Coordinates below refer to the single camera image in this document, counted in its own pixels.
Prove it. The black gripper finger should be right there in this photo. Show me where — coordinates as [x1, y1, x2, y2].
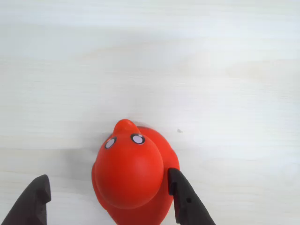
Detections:
[168, 167, 216, 225]
[0, 174, 52, 225]

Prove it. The red rubber duck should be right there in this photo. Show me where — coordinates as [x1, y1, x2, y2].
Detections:
[91, 119, 180, 225]

